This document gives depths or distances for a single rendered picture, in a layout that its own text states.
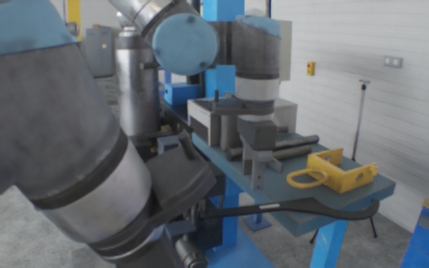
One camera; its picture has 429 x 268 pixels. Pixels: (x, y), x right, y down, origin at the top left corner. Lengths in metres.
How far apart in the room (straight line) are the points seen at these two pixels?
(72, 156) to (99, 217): 0.05
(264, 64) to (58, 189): 0.45
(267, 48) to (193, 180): 0.37
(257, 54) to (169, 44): 0.20
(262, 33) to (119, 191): 0.43
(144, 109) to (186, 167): 1.18
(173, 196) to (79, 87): 0.11
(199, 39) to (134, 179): 0.25
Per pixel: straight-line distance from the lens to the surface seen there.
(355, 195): 0.86
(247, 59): 0.56
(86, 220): 0.21
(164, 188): 0.24
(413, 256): 1.33
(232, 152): 0.96
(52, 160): 0.18
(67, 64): 0.18
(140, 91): 1.40
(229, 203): 1.81
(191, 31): 0.41
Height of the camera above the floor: 1.47
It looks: 19 degrees down
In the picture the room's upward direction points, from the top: straight up
